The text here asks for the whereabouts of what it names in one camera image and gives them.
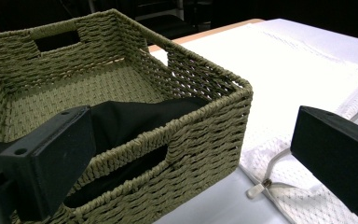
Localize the black cloth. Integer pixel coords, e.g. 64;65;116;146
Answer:
62;96;212;209

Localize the white mesh laundry bag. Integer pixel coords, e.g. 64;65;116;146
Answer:
150;22;358;224

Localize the white drawstring cord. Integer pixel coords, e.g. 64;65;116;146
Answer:
246;98;358;224

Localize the white mat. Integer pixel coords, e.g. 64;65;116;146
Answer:
150;18;358;224

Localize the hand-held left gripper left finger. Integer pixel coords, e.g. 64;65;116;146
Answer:
0;105;97;222

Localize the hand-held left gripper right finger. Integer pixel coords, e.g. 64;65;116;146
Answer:
289;105;358;222

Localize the green woven basket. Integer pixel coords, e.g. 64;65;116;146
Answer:
0;8;255;224

